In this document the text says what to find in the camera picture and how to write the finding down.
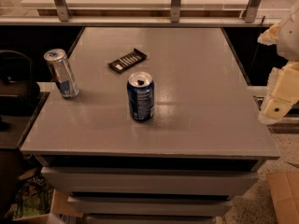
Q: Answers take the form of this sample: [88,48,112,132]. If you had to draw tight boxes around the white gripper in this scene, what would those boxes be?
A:
[257,1,299,124]

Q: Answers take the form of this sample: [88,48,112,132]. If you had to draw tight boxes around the blue pepsi can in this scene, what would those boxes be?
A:
[127,72,154,121]

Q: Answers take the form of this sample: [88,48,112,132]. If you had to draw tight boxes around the silver blue energy drink can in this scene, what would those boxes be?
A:
[44,49,79,99]

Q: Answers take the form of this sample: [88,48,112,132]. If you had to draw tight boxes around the grey drawer cabinet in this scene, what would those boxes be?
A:
[21,28,279,224]

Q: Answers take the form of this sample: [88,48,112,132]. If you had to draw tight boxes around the cardboard box right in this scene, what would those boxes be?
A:
[267,172,299,224]

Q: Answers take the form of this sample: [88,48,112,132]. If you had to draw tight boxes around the dark chocolate bar wrapper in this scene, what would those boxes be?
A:
[107,49,147,74]

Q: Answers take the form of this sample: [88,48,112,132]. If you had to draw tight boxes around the black chair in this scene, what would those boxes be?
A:
[0,49,40,131]

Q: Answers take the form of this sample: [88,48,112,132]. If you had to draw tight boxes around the metal railing with glass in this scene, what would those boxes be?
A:
[0,0,299,28]

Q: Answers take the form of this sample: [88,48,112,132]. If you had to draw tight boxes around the cardboard box with snack bags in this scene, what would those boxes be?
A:
[1,168,83,224]

